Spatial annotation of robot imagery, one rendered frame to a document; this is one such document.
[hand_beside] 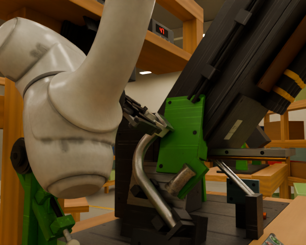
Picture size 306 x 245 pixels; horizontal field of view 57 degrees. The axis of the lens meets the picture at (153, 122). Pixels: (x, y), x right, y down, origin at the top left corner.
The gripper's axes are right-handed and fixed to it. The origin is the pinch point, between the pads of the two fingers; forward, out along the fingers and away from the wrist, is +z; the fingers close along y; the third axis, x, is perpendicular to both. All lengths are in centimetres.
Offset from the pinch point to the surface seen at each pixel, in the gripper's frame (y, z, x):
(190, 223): -23.7, 4.1, 8.4
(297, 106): 88, 286, -77
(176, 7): 78, 44, -35
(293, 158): 202, 874, -57
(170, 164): -8.9, 4.6, 4.1
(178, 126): -2.3, 4.6, -3.6
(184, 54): 41, 34, -20
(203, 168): -16.0, 4.3, -1.9
